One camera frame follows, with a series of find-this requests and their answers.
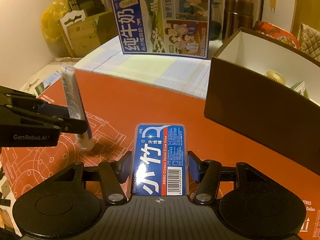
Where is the brown storage box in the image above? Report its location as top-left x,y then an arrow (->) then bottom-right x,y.
204,28 -> 319,173

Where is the blue handheld mini fan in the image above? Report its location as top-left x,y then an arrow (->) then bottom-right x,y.
266,70 -> 286,85

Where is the blue milk carton box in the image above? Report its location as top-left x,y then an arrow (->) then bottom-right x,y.
111,0 -> 212,59

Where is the red Motul cardboard sheet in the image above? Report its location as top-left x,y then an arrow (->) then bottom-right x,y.
1,70 -> 319,239

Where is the quilted beige chair cover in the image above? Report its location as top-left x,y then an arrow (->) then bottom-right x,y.
298,23 -> 320,62

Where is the dark glass jar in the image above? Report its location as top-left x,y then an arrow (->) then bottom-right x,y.
209,0 -> 222,41

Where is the yellow plastic bag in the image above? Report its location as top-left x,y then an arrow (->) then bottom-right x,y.
41,0 -> 70,43

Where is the white cream tube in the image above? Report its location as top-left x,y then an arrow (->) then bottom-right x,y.
61,63 -> 94,151

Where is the red instant rice bowl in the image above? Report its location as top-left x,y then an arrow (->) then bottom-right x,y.
252,21 -> 300,50

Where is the green white spray box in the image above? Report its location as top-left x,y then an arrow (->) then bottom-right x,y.
291,81 -> 309,99

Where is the checkered table cloth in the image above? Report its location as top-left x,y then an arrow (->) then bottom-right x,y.
75,37 -> 210,100

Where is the brown metal canister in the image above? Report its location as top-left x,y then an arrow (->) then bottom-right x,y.
222,0 -> 254,41

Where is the green landscape box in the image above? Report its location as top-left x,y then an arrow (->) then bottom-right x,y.
35,71 -> 61,96

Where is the blue dental floss box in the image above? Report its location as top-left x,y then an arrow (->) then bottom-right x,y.
130,123 -> 189,197

